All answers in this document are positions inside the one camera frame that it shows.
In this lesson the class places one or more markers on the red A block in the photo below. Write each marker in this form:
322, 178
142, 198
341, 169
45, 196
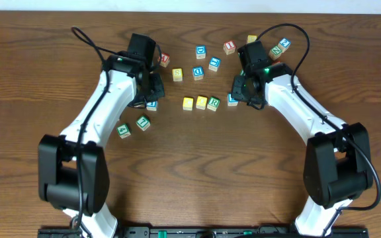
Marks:
165, 59

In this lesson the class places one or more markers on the yellow block top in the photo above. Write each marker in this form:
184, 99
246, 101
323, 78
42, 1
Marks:
251, 38

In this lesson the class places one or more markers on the yellow C block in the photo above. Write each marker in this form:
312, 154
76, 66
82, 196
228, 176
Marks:
188, 103

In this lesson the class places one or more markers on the blue d block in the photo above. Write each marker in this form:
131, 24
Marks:
198, 73
200, 51

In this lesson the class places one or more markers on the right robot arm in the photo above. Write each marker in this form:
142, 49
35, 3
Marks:
337, 167

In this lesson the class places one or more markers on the green 7 block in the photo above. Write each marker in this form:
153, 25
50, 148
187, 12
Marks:
143, 123

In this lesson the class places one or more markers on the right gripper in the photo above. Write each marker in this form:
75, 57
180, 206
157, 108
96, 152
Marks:
240, 90

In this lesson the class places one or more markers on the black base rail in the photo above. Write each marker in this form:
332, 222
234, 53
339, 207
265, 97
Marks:
264, 231

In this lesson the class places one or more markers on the yellow O block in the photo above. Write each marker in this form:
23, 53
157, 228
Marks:
201, 102

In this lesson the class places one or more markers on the blue D block upper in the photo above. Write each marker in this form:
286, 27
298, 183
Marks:
200, 51

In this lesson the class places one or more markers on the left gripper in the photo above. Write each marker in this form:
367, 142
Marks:
154, 88

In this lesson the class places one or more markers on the green N block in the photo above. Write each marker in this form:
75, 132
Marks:
275, 52

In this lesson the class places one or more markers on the blue D block lower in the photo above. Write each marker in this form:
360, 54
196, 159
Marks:
198, 73

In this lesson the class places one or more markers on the green 4 block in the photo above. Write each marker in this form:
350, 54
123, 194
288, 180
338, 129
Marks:
123, 131

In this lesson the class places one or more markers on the green R block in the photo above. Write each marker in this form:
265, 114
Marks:
213, 103

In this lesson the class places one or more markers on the yellow S block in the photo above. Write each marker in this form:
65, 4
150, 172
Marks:
177, 74

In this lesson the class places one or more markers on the red I block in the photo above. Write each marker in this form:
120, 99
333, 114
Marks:
229, 47

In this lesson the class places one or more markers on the blue 2 block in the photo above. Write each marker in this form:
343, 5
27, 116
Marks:
284, 44

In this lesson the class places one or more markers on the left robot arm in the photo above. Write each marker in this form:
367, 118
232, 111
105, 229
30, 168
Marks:
72, 169

